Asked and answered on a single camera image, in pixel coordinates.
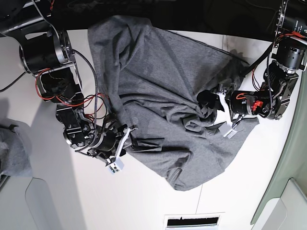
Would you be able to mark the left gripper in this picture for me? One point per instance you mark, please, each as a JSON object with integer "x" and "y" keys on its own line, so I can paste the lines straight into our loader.
{"x": 235, "y": 103}

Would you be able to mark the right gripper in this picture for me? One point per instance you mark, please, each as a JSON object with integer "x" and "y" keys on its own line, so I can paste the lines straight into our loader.
{"x": 114, "y": 143}

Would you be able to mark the grey t-shirt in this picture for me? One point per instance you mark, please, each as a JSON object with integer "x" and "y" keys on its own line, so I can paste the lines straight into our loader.
{"x": 152, "y": 77}

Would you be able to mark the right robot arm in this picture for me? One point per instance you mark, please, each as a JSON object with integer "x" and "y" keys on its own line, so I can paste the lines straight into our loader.
{"x": 46, "y": 53}

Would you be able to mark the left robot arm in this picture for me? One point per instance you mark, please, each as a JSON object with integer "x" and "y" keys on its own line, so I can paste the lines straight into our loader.
{"x": 286, "y": 55}

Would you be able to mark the grey cloth pile at left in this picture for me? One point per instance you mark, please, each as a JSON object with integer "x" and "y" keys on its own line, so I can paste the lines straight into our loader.
{"x": 15, "y": 148}

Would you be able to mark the white bin at lower left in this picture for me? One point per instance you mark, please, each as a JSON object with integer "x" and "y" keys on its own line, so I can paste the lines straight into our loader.
{"x": 26, "y": 204}

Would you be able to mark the white bin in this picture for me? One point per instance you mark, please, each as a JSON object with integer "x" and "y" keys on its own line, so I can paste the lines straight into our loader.
{"x": 289, "y": 212}
{"x": 26, "y": 204}

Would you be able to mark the white bin at lower right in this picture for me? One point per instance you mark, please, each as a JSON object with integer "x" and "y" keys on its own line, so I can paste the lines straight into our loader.
{"x": 289, "y": 212}

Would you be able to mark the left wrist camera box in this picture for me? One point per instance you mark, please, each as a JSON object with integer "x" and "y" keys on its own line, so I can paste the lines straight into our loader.
{"x": 227, "y": 131}

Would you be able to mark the white cable grommet slot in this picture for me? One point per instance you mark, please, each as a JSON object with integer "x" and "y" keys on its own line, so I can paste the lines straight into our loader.
{"x": 208, "y": 221}

